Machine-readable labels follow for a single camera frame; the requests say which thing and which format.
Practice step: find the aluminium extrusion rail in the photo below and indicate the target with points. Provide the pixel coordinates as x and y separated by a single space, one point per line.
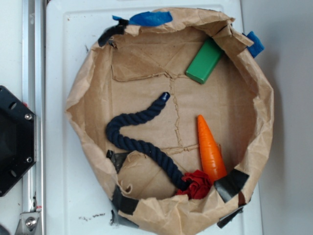
32 218

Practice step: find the blue tape piece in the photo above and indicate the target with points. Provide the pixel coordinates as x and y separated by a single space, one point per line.
150 19
257 46

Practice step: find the orange plastic carrot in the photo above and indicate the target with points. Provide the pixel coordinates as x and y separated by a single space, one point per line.
211 158

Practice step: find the blue tape piece right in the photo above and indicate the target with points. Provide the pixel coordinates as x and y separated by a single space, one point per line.
257 46

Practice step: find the brown paper bag tray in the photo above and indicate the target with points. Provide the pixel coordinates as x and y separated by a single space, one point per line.
126 73

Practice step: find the red crumpled cloth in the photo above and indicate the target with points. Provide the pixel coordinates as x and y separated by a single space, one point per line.
199 185

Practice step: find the blue tape piece top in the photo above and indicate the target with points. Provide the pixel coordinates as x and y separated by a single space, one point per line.
150 19

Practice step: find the white plastic board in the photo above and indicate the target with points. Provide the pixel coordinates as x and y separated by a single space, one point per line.
74 203

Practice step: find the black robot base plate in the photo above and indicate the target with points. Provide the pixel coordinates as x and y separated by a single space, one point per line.
17 140

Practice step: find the green rectangular block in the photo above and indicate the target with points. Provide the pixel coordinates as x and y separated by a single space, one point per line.
205 61

